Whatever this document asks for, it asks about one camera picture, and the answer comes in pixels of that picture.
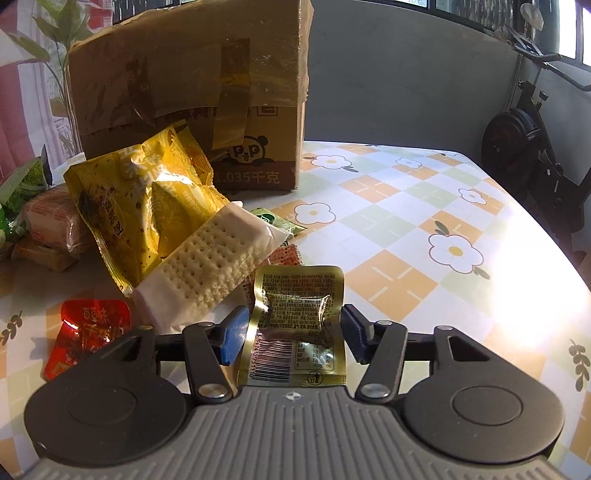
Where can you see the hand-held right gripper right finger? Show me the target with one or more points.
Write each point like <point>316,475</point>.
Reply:
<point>353,334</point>

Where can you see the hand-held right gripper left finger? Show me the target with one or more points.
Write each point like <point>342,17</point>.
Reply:
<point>233,337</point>

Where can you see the gold foil snack packet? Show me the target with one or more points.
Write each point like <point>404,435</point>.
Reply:
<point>286,300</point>

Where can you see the small orange red packet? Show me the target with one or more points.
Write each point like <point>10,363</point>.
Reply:
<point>286,256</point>

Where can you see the light green snack packet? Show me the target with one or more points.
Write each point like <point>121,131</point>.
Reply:
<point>277,224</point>

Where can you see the red snack packet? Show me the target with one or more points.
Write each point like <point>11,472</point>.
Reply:
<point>78,337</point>

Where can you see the plastic cardboard box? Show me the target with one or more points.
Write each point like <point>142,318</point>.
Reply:
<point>258,152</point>

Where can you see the orange bread packet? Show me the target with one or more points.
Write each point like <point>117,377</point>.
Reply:
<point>41,256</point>
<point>51,217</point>

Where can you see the clear cracker packet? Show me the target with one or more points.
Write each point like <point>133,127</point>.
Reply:
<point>203,272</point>

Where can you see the speckled yellow snack packet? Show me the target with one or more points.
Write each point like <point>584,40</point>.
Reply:
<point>115,230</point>

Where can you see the black exercise bike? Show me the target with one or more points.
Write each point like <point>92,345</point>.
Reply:
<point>508,138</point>

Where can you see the dark green snack packet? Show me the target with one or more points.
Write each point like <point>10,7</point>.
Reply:
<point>18,184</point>

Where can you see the printed plant curtain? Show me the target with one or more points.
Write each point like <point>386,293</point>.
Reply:
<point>27,106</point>

